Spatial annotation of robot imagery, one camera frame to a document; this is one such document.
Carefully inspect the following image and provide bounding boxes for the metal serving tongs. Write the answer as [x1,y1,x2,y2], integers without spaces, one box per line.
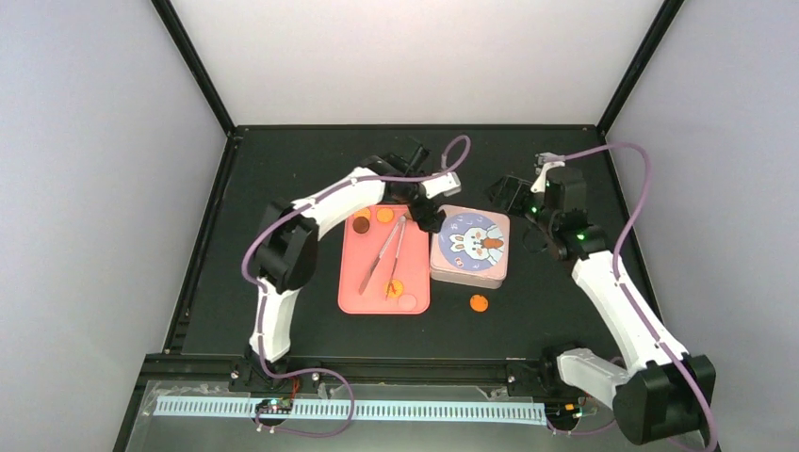
[358,215,408,299]

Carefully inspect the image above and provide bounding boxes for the clear plastic tin lid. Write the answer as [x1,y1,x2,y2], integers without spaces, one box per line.
[430,204,511,272]

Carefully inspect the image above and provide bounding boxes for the white divided cookie tin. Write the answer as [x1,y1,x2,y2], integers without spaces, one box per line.
[430,266,507,289]

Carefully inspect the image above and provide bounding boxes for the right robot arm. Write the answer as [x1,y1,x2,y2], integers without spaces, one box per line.
[487,162,719,451]

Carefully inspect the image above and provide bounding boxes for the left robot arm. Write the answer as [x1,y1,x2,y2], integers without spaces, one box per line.
[240,154,461,363]

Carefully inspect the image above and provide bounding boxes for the round orange cracker cookie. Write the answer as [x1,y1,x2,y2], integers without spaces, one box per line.
[375,207,395,223]

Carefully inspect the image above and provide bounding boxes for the dotted cracker beside chocolate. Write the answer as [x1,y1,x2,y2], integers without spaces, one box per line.
[353,208,372,220]

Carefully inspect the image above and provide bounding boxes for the dark chocolate round cookie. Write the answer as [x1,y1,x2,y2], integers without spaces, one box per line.
[352,217,370,234]

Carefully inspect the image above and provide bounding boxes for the pink cookie tray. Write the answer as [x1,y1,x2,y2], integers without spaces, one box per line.
[337,204,431,315]

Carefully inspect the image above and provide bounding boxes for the red marked dotted cracker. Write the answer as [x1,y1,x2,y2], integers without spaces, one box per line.
[383,279,404,299]

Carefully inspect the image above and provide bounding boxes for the pink round cookie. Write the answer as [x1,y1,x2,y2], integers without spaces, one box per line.
[397,294,417,312]

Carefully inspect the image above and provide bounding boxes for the right base circuit board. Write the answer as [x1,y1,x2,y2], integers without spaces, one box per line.
[545,403,596,419]

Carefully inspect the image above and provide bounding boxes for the base circuit board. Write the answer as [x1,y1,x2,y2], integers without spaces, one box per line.
[545,403,596,419]
[254,398,294,416]

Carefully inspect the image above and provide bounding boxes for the left base circuit board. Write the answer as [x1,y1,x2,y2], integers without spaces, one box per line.
[254,398,294,416]

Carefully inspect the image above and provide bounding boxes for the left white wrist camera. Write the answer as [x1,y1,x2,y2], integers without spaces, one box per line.
[421,171,462,199]

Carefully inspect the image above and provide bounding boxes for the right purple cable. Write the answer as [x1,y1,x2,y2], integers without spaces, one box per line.
[555,141,719,450]

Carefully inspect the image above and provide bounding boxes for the purple cable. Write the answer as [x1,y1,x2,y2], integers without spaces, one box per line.
[555,141,719,450]
[239,134,472,439]

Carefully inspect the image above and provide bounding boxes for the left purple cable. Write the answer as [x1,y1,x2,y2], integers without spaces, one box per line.
[239,134,472,439]

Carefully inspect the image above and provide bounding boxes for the white slotted cable duct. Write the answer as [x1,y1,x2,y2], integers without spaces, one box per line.
[150,395,546,426]

